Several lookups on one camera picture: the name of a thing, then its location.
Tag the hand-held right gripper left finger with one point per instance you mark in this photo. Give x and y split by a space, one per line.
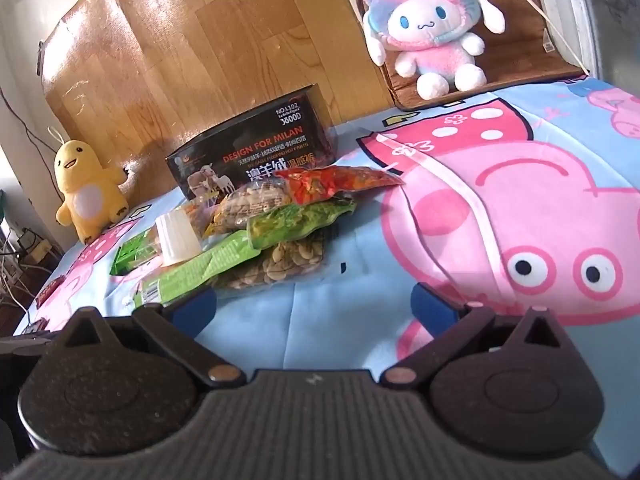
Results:
200 307

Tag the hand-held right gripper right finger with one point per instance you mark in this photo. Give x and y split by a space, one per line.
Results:
430 307

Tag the long light green packet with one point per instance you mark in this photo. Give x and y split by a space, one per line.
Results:
210 265

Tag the white plastic cup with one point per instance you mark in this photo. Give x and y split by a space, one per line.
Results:
177 240

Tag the small green packet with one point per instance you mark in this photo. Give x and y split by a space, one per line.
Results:
130 255

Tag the green pumpkin seed packet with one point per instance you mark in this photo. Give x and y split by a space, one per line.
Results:
285 265

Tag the red peanut packet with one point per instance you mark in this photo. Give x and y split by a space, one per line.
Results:
260 200

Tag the black printed cardboard box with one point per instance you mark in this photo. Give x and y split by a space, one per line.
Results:
280 130

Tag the small red packet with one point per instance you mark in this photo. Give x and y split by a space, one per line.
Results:
49 292

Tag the printed cartoon blanket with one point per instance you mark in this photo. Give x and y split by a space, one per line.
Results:
350 310

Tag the beige power strip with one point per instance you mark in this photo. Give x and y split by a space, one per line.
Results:
36 250

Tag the yellow duck plush toy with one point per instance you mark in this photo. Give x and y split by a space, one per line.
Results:
85 195

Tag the wood-look board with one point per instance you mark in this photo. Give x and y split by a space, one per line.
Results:
200 50

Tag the brown cushion mat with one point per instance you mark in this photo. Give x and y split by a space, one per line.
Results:
520 55

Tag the pink and white plush toy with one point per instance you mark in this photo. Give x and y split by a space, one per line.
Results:
425 25

